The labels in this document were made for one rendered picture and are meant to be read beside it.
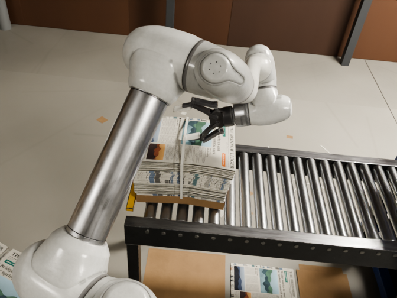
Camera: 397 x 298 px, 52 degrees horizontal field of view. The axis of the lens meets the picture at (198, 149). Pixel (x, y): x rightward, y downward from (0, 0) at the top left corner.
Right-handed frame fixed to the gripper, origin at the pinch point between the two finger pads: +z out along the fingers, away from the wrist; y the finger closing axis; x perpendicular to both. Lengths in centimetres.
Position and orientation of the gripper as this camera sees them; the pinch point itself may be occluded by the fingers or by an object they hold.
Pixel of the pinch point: (181, 123)
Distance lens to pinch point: 156.2
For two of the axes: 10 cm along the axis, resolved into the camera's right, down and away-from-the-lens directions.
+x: 0.6, -6.5, 7.6
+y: 2.2, 7.5, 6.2
